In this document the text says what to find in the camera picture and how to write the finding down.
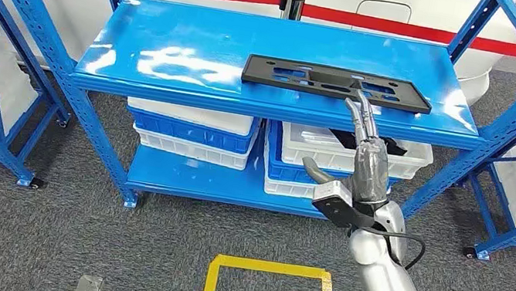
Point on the black plastic panel part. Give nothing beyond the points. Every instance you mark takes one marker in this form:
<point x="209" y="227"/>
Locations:
<point x="269" y="76"/>

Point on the black spare part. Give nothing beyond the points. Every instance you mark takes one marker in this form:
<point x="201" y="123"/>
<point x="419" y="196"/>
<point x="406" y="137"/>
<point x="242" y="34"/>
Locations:
<point x="337" y="136"/>

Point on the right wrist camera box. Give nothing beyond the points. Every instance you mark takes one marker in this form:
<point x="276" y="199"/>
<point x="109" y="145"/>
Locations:
<point x="332" y="202"/>

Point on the black stanchion post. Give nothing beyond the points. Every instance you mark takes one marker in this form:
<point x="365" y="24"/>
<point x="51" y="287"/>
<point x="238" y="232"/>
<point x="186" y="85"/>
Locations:
<point x="292" y="2"/>

